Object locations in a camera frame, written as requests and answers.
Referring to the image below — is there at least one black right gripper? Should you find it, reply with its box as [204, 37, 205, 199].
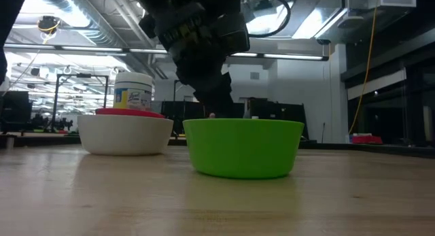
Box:
[130, 0, 251, 119]

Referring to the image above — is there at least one green plastic bowl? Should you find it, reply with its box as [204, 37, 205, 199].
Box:
[182, 118, 305, 180]

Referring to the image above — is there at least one black cabinet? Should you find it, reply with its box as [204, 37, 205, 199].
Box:
[243, 97, 310, 140]

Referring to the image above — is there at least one white disinfecting wipes canister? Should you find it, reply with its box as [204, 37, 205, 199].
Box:
[113, 71, 154, 112]

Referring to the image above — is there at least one red flat lid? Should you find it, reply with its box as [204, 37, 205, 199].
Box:
[94, 107, 167, 119]

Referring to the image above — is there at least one long ceiling light strip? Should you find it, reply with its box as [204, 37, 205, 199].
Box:
[230, 52, 326, 61]

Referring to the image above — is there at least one white plastic bowl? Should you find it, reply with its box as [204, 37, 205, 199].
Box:
[77, 114, 175, 157]

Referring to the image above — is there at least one red box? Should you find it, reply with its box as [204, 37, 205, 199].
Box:
[351, 133, 384, 145]

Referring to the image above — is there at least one black ceiling-mounted device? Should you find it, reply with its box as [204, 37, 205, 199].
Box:
[37, 15, 61, 35]

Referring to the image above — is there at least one black monitor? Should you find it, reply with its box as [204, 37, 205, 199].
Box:
[0, 90, 33, 132]

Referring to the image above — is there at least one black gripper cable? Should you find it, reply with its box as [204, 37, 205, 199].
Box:
[247, 0, 292, 39]

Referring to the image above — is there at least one black metal stand frame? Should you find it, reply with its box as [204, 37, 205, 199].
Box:
[50, 73, 110, 132]

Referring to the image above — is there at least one silver ceiling air duct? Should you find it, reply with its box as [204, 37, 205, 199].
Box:
[32, 0, 156, 48]

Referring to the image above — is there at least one yellow hanging cable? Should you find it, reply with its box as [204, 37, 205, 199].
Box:
[348, 0, 380, 135]

